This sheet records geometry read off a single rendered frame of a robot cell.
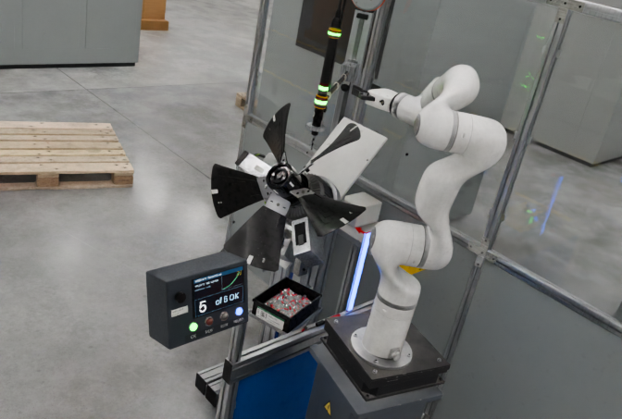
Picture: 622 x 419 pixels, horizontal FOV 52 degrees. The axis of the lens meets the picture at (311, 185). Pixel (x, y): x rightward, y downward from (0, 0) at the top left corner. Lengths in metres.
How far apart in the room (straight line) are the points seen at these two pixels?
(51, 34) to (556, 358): 6.34
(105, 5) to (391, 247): 6.52
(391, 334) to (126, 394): 1.63
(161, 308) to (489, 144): 0.92
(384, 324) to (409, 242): 0.27
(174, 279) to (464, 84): 0.88
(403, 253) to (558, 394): 1.29
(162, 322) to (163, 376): 1.56
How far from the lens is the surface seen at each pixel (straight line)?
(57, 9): 7.72
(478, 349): 2.99
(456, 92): 1.59
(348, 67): 2.87
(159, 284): 1.71
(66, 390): 3.23
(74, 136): 5.55
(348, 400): 1.92
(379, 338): 1.92
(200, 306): 1.76
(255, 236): 2.43
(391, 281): 1.80
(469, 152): 1.57
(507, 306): 2.84
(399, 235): 1.75
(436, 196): 1.64
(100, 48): 8.02
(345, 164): 2.71
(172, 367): 3.35
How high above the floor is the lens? 2.18
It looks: 23 degrees down
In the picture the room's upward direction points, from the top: 11 degrees clockwise
